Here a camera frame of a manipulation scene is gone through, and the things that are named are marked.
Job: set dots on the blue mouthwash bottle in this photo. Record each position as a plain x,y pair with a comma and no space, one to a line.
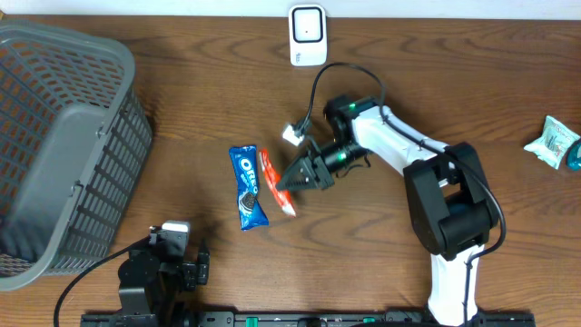
573,156

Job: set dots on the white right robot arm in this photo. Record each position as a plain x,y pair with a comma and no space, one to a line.
451,207

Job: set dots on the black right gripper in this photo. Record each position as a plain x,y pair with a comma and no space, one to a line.
310,175

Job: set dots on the green wet wipes pack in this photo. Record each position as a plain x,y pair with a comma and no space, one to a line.
553,143

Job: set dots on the blue Oreo cookie pack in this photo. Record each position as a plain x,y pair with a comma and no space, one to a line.
244,163

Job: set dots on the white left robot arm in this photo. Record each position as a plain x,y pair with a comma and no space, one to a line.
138,296

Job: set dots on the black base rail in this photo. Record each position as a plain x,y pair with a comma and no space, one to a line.
231,319

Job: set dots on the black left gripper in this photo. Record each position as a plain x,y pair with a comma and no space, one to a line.
192,272

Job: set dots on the red Nescafe coffee stick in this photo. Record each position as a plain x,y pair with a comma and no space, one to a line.
282,198

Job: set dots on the grey plastic basket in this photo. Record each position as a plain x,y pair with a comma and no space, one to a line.
74,141

